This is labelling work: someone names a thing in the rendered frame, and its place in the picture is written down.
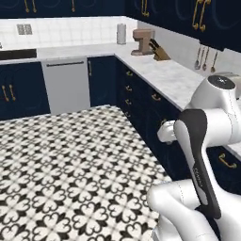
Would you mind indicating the hanging brass spoon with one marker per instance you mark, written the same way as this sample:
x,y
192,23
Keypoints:
x,y
213,67

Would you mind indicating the navy drawer and cupboard run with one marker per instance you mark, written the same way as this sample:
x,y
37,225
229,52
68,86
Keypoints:
x,y
141,106

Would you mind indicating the white dishwasher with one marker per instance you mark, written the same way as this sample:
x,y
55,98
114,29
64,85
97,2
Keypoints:
x,y
66,89

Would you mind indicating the hanging metal ladle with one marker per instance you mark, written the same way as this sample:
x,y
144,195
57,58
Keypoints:
x,y
197,64

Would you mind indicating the navy corner cupboard door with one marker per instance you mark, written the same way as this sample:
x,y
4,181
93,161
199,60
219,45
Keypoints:
x,y
103,81

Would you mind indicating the grey wall socket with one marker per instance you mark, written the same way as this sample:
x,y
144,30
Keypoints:
x,y
24,29

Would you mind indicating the wooden knife block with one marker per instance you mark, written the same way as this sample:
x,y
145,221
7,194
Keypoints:
x,y
160,52

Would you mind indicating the hanging metal spoon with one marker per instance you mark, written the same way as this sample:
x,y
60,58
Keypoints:
x,y
205,64

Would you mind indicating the white paper towel roll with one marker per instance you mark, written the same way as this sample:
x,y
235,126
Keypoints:
x,y
121,33

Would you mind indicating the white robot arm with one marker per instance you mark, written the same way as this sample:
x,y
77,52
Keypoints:
x,y
219,125

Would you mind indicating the black sink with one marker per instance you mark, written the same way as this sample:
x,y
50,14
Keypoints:
x,y
17,54

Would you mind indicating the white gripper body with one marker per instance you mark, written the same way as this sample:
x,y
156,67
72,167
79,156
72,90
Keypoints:
x,y
166,132

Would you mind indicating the brown coffee machine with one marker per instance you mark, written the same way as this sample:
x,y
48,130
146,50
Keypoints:
x,y
142,40

